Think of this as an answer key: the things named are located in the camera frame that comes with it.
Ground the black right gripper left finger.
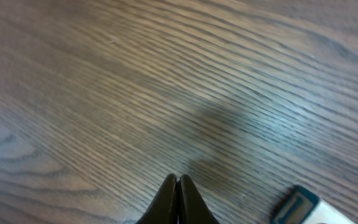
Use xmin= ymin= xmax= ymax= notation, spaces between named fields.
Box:
xmin=136 ymin=174 xmax=178 ymax=224

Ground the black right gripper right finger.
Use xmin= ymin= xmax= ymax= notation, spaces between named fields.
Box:
xmin=178 ymin=174 xmax=219 ymax=224

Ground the wooden block blue letter P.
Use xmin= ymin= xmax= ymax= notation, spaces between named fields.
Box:
xmin=270 ymin=185 xmax=356 ymax=224

